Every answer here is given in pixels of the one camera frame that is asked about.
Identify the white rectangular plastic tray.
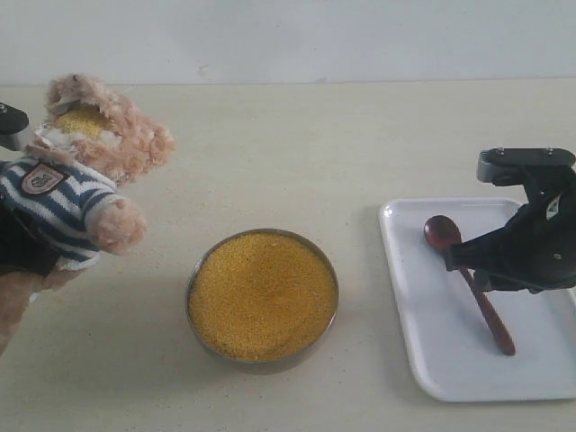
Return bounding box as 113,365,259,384
378,197,575,402

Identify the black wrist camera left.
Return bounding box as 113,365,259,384
0,103,32,151

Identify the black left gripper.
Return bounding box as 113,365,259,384
1,197,60,276

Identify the dark brown wooden spoon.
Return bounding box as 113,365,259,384
423,215,517,356

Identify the round metal bowl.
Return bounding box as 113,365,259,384
186,227,339,375

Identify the beige teddy bear striped shirt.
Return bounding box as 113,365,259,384
1,73,175,346

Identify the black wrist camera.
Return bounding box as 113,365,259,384
476,148,575,186
0,103,32,151

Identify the yellow millet grain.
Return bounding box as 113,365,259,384
188,229,338,362

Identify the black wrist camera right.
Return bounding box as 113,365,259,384
476,148,575,186

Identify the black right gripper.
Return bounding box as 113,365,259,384
444,167,575,293

